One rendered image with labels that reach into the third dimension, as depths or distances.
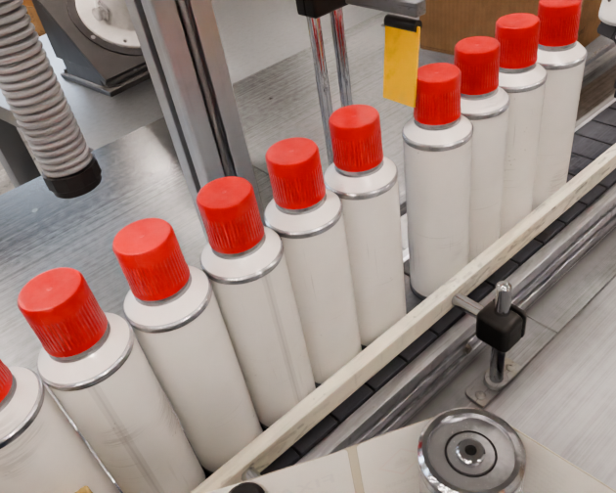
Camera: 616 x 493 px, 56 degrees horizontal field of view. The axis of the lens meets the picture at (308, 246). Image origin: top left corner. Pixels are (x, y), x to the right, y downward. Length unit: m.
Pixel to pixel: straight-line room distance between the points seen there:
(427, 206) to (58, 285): 0.28
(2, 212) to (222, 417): 0.63
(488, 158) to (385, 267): 0.13
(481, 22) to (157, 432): 0.81
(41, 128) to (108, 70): 0.83
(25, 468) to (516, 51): 0.43
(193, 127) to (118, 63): 0.77
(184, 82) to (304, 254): 0.16
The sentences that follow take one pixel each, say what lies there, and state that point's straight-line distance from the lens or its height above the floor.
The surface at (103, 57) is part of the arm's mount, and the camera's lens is 1.22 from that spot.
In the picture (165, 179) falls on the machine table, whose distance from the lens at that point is 0.88.
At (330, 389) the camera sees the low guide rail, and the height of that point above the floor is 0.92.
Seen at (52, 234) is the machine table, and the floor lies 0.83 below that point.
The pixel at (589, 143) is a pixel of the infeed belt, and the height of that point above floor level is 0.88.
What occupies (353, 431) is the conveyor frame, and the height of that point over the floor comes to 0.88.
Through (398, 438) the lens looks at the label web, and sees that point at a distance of 0.24.
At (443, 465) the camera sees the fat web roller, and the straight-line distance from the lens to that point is 0.23.
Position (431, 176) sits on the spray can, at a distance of 0.45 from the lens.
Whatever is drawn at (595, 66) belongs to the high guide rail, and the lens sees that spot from 0.74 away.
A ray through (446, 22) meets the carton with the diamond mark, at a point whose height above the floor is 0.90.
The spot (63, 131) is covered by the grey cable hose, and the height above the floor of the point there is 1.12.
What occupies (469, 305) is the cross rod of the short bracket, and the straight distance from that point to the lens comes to 0.49.
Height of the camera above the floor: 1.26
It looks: 39 degrees down
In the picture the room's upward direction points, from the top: 11 degrees counter-clockwise
